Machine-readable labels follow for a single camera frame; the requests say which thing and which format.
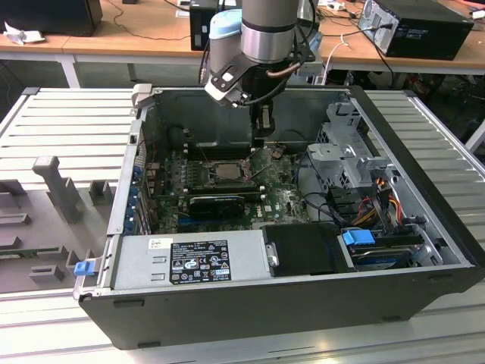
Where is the black open PC case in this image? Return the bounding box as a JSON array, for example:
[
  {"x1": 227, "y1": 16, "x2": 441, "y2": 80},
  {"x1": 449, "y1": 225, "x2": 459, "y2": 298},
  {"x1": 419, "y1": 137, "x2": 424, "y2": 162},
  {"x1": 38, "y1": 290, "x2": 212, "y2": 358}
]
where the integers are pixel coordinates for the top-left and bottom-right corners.
[{"x1": 71, "y1": 83, "x2": 485, "y2": 352}]

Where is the small black PC tower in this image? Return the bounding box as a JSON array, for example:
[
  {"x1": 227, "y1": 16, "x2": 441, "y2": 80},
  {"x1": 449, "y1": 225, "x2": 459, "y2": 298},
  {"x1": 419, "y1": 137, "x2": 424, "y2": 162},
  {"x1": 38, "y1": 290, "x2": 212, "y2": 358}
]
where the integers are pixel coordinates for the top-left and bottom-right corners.
[{"x1": 189, "y1": 0, "x2": 221, "y2": 52}]

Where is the green RAM stick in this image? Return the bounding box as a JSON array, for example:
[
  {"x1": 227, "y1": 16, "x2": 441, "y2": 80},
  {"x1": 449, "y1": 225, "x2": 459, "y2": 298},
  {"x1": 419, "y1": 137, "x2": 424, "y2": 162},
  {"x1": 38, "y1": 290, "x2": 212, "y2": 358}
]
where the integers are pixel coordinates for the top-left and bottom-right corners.
[{"x1": 0, "y1": 246, "x2": 61, "y2": 260}]

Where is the white cable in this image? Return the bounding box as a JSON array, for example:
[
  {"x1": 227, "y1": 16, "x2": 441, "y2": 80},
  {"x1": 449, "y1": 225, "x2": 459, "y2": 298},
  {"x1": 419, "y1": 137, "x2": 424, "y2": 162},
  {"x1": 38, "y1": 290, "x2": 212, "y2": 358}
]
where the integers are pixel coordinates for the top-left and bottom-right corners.
[{"x1": 321, "y1": 33, "x2": 350, "y2": 85}]

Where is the black plastic disk rail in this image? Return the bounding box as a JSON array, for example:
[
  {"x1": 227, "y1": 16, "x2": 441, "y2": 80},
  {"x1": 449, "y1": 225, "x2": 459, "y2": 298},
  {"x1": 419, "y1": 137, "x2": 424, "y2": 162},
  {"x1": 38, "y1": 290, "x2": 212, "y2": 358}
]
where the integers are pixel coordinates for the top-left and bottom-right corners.
[{"x1": 373, "y1": 231, "x2": 425, "y2": 247}]

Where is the grey parts rack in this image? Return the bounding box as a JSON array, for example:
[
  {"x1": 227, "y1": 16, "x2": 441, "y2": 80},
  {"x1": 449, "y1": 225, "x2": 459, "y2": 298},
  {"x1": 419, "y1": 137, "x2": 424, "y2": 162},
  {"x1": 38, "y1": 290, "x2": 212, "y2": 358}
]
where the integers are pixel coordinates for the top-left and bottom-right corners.
[{"x1": 0, "y1": 155, "x2": 119, "y2": 296}]

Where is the hard disk in blue carrier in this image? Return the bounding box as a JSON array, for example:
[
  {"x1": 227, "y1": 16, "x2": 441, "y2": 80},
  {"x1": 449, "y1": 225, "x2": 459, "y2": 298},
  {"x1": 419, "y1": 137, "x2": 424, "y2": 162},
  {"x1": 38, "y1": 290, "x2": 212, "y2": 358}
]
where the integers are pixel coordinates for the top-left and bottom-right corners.
[{"x1": 340, "y1": 228, "x2": 416, "y2": 272}]

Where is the large black box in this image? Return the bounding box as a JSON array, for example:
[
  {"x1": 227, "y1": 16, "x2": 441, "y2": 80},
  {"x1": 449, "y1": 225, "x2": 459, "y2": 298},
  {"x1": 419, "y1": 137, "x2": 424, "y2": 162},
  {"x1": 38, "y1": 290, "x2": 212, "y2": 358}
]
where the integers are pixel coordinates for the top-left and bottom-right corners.
[{"x1": 0, "y1": 0, "x2": 104, "y2": 38}]

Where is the black power cable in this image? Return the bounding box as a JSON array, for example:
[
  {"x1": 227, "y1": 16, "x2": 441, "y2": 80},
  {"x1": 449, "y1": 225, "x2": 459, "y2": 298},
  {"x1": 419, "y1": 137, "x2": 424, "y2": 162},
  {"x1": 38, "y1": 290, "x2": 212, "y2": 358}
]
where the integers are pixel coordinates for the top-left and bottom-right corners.
[{"x1": 359, "y1": 25, "x2": 396, "y2": 74}]

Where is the square silver CPU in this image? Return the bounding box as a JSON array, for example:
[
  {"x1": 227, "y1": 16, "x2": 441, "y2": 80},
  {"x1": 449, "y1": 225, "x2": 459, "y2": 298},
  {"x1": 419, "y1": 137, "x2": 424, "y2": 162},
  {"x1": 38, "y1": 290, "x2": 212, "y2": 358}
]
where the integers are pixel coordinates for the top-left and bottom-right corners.
[{"x1": 214, "y1": 163, "x2": 244, "y2": 180}]

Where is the black desktop PC lying flat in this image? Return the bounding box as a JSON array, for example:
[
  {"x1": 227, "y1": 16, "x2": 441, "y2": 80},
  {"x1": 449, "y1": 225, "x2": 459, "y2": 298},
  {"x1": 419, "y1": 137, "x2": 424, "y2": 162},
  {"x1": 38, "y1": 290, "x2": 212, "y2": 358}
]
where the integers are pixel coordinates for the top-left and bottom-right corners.
[{"x1": 358, "y1": 0, "x2": 475, "y2": 61}]

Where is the black graphics card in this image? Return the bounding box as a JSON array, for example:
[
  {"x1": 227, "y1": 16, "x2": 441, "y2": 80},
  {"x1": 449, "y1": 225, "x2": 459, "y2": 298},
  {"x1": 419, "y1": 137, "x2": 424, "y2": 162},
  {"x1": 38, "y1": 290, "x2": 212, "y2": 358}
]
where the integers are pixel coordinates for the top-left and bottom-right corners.
[{"x1": 188, "y1": 195, "x2": 246, "y2": 221}]

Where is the white metal frame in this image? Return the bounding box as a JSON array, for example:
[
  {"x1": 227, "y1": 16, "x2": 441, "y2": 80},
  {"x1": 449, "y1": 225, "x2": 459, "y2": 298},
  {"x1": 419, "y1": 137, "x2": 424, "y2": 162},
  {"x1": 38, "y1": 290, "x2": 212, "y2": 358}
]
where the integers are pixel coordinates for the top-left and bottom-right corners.
[{"x1": 464, "y1": 120, "x2": 485, "y2": 153}]

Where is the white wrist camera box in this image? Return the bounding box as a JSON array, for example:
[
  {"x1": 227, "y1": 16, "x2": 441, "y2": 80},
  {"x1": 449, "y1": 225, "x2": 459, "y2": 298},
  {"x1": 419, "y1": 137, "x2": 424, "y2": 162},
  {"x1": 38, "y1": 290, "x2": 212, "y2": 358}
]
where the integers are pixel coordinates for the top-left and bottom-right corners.
[{"x1": 203, "y1": 62, "x2": 252, "y2": 110}]

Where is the short wooden desk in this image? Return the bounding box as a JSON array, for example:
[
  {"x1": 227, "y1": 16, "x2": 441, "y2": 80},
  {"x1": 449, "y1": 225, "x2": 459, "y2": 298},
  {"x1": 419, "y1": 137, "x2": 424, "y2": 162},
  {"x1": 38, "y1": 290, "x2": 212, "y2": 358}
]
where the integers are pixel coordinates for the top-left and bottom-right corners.
[{"x1": 0, "y1": 0, "x2": 105, "y2": 89}]

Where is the grey metal drive cage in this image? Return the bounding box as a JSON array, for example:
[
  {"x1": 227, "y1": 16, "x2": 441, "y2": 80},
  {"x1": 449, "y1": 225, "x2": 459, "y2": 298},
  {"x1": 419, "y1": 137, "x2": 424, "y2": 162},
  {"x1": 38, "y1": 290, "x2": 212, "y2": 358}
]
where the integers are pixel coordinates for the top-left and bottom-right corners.
[{"x1": 305, "y1": 101, "x2": 399, "y2": 191}]

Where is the grey power supply unit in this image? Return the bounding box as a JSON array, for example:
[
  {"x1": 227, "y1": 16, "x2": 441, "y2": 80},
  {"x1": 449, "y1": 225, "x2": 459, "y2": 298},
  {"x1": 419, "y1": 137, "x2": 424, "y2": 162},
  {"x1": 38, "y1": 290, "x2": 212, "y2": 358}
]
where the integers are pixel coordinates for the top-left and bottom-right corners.
[{"x1": 112, "y1": 232, "x2": 273, "y2": 292}]

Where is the green motherboard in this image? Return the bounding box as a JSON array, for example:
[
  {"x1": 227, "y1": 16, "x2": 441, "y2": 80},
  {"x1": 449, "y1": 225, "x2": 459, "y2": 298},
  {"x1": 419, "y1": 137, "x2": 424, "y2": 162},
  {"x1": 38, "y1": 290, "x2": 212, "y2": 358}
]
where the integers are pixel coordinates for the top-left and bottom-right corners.
[{"x1": 151, "y1": 143, "x2": 316, "y2": 234}]

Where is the black wire bundle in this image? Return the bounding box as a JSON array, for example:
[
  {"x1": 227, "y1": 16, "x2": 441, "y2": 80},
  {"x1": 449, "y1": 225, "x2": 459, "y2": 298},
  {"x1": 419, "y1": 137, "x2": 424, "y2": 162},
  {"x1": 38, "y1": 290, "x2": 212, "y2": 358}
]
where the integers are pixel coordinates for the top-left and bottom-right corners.
[{"x1": 295, "y1": 149, "x2": 365, "y2": 225}]

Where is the crumpled white paper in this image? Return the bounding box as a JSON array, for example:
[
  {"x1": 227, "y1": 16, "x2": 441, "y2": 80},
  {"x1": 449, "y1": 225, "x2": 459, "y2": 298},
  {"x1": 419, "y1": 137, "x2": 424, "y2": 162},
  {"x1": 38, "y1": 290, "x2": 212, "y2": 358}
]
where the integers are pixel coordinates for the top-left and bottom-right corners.
[{"x1": 2, "y1": 20, "x2": 47, "y2": 46}]

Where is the metal CPU socket cover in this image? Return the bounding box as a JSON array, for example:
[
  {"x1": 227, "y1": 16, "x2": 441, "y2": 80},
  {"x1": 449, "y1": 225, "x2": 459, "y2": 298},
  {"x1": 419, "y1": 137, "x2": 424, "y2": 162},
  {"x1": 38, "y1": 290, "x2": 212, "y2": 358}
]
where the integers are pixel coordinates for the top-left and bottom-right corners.
[{"x1": 246, "y1": 146, "x2": 275, "y2": 180}]

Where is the grey case release handle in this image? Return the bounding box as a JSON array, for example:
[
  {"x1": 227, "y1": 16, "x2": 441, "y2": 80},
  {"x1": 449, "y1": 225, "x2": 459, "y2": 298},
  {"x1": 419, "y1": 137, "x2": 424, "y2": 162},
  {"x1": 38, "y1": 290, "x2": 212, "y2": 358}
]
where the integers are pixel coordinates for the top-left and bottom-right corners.
[{"x1": 131, "y1": 83, "x2": 155, "y2": 111}]

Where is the black RAM slot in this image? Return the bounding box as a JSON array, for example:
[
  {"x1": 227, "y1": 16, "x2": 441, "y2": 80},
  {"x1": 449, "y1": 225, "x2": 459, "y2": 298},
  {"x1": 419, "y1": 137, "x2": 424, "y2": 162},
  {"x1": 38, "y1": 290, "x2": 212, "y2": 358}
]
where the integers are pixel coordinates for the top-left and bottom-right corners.
[
  {"x1": 183, "y1": 187, "x2": 266, "y2": 202},
  {"x1": 184, "y1": 180, "x2": 258, "y2": 190},
  {"x1": 187, "y1": 149, "x2": 255, "y2": 161},
  {"x1": 186, "y1": 143, "x2": 254, "y2": 152}
]

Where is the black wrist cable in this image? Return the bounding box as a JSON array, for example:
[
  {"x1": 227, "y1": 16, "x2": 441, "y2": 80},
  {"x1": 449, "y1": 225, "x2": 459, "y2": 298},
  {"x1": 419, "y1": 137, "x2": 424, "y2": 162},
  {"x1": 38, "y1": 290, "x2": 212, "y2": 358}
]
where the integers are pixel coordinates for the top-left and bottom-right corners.
[{"x1": 242, "y1": 22, "x2": 318, "y2": 105}]

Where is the thin black desk cable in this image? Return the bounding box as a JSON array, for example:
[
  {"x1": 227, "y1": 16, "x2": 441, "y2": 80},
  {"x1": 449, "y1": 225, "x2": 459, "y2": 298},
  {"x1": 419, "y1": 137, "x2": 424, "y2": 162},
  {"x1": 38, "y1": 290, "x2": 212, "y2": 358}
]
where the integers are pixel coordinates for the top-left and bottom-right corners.
[{"x1": 112, "y1": 0, "x2": 192, "y2": 42}]

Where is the yellow red wire bundle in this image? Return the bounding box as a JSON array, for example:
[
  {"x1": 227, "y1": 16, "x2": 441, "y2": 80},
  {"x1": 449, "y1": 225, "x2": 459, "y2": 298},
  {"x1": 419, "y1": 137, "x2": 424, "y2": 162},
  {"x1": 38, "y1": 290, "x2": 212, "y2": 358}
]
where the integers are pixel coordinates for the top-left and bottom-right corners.
[{"x1": 352, "y1": 195, "x2": 405, "y2": 228}]

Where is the black plastic air shroud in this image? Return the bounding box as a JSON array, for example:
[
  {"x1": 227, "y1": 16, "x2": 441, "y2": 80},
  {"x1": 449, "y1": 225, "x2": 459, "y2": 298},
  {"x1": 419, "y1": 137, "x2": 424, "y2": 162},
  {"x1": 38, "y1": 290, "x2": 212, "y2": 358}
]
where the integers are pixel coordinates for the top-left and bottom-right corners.
[{"x1": 261, "y1": 222, "x2": 358, "y2": 278}]

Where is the thin metal locking lever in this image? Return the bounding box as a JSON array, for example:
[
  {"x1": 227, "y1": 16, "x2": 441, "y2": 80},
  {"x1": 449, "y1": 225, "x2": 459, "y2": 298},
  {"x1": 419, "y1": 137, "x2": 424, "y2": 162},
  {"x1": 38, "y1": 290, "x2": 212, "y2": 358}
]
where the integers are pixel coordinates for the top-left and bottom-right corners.
[
  {"x1": 251, "y1": 154, "x2": 289, "y2": 180},
  {"x1": 196, "y1": 142, "x2": 219, "y2": 170}
]

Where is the CPU socket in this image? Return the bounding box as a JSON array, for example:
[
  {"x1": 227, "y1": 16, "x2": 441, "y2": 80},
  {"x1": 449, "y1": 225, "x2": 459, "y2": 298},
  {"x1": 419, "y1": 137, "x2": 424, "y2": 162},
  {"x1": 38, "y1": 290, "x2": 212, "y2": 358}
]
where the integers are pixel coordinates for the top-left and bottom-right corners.
[{"x1": 207, "y1": 160, "x2": 252, "y2": 184}]

